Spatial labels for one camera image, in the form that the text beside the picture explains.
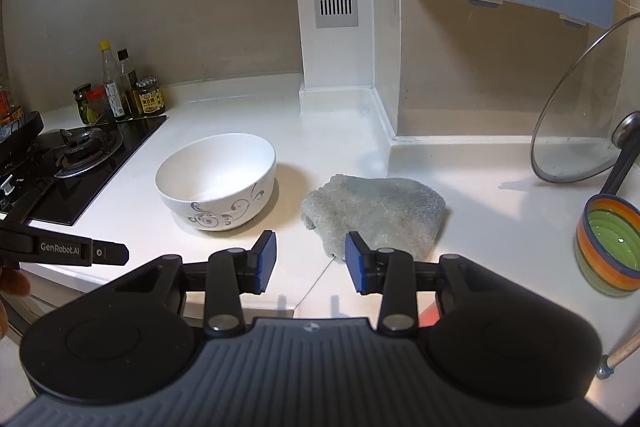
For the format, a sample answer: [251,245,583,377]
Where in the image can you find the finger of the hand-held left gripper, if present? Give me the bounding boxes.
[0,179,130,269]
[0,111,45,165]

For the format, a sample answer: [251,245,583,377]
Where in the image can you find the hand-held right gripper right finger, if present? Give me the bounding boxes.
[345,231,501,338]

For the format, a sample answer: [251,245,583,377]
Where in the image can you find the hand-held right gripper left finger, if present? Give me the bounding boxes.
[115,229,278,339]

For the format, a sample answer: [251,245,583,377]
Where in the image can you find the grey fluffy cloth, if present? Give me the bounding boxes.
[301,174,447,264]

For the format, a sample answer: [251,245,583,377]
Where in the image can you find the white patterned bowl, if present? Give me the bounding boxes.
[155,133,277,232]

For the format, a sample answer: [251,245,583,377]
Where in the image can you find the striped bowl green inside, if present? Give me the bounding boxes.
[575,194,640,298]

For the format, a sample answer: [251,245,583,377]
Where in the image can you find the person's left hand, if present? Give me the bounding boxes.
[0,266,32,340]

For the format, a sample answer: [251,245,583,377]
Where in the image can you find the green jar dark lid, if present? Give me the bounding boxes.
[73,83,99,126]

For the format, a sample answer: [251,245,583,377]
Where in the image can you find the black gas stove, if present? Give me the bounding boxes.
[0,114,168,227]

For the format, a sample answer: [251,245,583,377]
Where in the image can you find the red lid jar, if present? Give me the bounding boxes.
[89,88,109,120]

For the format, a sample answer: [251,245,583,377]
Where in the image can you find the yellow cap sauce bottle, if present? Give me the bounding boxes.
[99,40,129,122]

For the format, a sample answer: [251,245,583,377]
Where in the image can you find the black cap sauce bottle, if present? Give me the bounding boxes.
[116,49,142,118]

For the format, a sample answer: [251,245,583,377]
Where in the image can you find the yellow label jar checkered lid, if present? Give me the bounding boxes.
[135,77,166,116]

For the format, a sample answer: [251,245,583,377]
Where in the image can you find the glass pot lid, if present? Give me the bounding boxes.
[530,12,640,184]

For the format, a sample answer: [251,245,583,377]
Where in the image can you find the black utensil handle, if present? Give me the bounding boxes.
[597,142,637,208]

